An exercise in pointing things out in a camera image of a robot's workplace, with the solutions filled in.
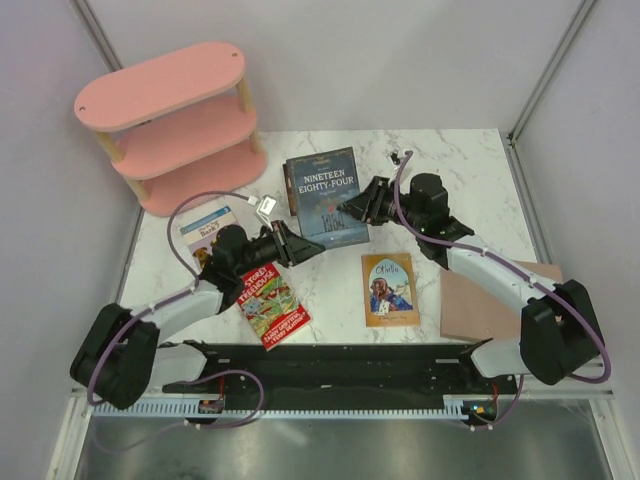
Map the red Treehouse book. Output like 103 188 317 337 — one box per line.
236 263 311 351

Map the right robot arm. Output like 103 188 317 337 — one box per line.
338 174 611 394

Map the Othello orange book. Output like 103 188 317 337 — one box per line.
361 253 420 328

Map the Edward Tulane brown book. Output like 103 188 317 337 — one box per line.
282 163 296 217

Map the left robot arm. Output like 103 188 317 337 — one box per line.
70 220 325 409

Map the white cable duct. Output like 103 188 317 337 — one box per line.
93 395 495 420

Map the purple dog book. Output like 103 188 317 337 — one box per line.
179 205 238 272

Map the Nineteen Eighty-Four blue book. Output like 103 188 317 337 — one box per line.
286 147 369 249

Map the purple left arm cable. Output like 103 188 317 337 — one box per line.
87 192 266 431

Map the pink three-tier shelf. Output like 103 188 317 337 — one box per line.
74 42 266 217

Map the brown file folder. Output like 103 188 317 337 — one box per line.
440 252 563 343

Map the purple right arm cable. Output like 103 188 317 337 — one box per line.
392 149 612 432

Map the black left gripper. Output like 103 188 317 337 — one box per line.
234 220 325 277

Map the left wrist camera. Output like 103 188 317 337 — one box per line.
256 195 277 217

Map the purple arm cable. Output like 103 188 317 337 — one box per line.
392 149 612 432
87 192 266 431

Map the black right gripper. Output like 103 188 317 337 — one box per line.
336 177 425 234

